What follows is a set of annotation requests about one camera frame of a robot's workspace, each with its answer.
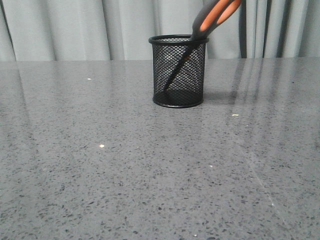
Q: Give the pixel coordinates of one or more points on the grey and orange scissors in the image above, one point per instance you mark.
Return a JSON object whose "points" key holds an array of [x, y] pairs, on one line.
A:
{"points": [[209, 18]]}

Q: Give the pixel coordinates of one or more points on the black mesh pen bucket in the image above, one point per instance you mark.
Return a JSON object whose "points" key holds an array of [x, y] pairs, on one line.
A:
{"points": [[187, 89]]}

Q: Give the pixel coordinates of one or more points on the grey curtain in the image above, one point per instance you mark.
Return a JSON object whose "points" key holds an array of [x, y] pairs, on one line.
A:
{"points": [[94, 30]]}

